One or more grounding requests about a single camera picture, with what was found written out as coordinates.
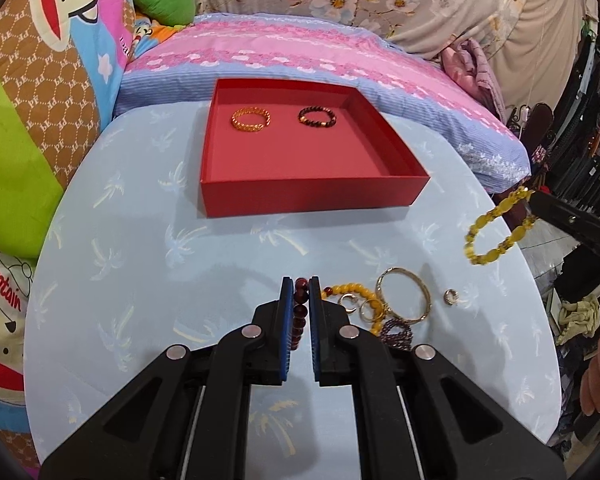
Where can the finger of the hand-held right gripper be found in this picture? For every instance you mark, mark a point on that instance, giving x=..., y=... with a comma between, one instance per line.
x=570, y=222

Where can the floral sheet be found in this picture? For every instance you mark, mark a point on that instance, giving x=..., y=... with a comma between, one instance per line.
x=430, y=0

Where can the beige crumpled cloth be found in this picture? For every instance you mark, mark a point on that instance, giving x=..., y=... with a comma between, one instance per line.
x=577, y=317

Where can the red cardboard box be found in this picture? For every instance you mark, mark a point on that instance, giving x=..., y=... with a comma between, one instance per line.
x=305, y=195

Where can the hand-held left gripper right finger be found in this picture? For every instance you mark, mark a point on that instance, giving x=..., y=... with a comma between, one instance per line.
x=316, y=330

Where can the pink and blue pillow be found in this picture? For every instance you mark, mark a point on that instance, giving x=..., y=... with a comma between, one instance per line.
x=305, y=45

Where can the pink quilted cloth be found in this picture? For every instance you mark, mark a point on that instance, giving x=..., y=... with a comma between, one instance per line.
x=472, y=72

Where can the gold bangle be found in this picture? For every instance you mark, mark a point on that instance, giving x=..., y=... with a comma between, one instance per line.
x=399, y=269

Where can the cartoon monkey blanket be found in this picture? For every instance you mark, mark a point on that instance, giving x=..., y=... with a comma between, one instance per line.
x=40, y=110

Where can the light blue palm tablecloth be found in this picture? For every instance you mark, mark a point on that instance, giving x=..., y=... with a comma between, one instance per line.
x=145, y=260

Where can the beige curtain cloth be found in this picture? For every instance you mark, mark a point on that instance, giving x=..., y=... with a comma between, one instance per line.
x=540, y=45

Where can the dark metal chair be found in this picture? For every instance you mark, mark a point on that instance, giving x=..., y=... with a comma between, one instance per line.
x=537, y=125

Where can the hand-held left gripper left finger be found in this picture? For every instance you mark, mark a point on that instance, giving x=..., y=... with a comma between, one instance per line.
x=286, y=330

